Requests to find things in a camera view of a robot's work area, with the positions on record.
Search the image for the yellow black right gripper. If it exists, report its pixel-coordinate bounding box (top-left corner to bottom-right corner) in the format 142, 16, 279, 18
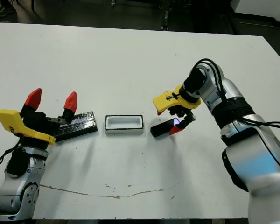
153, 85, 202, 136

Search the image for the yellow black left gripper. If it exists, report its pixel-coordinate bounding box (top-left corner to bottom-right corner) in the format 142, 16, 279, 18
0, 88, 78, 146

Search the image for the black smartphone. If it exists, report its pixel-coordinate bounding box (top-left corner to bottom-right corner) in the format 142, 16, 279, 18
150, 118, 182, 139

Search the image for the black box lid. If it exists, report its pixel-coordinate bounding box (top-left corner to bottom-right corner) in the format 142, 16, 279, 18
53, 111, 98, 143

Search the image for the white box with black rim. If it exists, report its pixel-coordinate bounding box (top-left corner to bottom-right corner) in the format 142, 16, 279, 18
105, 114, 145, 135

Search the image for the dark sneaker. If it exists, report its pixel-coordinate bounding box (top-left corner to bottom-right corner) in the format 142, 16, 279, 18
0, 6, 16, 17

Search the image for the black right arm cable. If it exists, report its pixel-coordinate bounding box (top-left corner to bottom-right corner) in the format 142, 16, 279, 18
193, 58, 280, 131

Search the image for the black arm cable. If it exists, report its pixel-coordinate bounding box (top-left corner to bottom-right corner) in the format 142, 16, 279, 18
0, 148, 17, 184
193, 58, 280, 131

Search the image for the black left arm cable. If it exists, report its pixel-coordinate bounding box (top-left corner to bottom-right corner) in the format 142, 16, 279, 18
0, 148, 17, 184

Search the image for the black metal rail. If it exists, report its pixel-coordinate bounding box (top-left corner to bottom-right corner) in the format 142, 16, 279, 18
161, 0, 172, 30

